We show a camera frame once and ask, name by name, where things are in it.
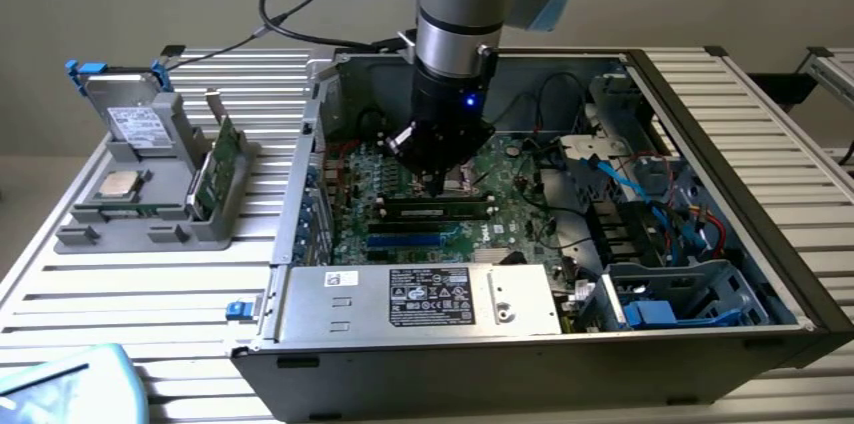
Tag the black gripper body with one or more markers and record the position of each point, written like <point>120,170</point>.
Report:
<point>440,131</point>

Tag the black RAM stick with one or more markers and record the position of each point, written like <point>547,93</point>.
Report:
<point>430,213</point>

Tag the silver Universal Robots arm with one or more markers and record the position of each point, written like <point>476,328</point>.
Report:
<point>460,4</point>

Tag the blue RAM slot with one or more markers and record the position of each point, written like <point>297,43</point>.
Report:
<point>407,240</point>

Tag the RAM stick in rack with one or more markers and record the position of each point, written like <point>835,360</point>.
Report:
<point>127,214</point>

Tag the CPU socket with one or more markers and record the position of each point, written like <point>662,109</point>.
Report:
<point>460,179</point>

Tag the green Dell motherboard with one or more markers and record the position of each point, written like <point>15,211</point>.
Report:
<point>454,209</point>

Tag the silver chipset heatsink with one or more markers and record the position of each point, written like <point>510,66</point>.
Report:
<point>490,257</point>

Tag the open black PC case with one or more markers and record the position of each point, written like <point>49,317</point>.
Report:
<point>534,234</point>

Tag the silver power supply unit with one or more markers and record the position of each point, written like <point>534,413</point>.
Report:
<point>420,301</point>

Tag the green graphics card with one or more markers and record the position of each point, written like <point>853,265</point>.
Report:
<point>220,169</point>

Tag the blue case latch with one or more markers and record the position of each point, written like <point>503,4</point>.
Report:
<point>240,309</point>

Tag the metal disk bay cage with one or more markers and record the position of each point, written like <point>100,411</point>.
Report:
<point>674,296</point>

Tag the grey parts rack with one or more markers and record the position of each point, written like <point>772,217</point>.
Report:
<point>156,194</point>

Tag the hard disk in blue carrier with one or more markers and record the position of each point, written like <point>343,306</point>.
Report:
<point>136,114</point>

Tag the silver CPU chip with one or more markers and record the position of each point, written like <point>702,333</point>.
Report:
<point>120,184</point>

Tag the light blue robot joint cap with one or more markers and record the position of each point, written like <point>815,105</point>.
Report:
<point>60,389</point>

